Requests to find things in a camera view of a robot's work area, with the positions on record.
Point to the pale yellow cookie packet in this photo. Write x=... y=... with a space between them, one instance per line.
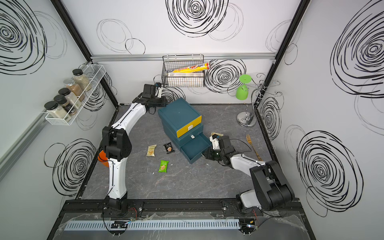
x=151 y=151
x=218 y=134

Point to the yellow snack tube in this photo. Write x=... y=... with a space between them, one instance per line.
x=192 y=69

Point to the white spice rack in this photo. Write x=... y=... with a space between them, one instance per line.
x=94 y=100

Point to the white cable duct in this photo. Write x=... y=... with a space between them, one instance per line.
x=137 y=225

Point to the teal bottom drawer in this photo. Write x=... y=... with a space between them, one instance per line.
x=194 y=149

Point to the spice jar white contents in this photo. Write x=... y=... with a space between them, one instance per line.
x=71 y=97

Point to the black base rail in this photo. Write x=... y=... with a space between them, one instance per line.
x=140 y=208

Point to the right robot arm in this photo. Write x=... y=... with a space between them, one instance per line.
x=271 y=187

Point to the spice jar dark contents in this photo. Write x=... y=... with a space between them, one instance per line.
x=63 y=102

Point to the spice jar tan contents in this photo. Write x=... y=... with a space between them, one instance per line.
x=82 y=80

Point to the green plastic wine glass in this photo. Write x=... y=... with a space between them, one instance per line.
x=243 y=90

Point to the wire wall basket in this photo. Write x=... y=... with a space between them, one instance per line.
x=192 y=80

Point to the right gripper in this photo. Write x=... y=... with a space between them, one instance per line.
x=209 y=155

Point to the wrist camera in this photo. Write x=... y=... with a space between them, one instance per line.
x=158 y=92
x=215 y=142

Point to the yellow top drawer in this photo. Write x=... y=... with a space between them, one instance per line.
x=189 y=126

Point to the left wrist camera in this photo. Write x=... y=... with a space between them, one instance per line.
x=158 y=92

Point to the orange cup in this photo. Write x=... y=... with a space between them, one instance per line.
x=103 y=159

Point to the chrome glass holder stand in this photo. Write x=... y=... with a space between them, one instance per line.
x=247 y=119

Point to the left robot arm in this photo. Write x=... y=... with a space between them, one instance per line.
x=117 y=146

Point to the spice jar light powder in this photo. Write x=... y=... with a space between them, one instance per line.
x=55 y=110

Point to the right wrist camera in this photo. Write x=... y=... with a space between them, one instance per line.
x=215 y=142

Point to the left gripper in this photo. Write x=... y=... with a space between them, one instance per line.
x=164 y=100

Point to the spice jar brown contents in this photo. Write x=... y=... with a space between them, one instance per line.
x=75 y=88

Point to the gold fork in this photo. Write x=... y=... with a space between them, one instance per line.
x=249 y=140

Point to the teal drawer cabinet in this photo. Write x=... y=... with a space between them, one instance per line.
x=176 y=115

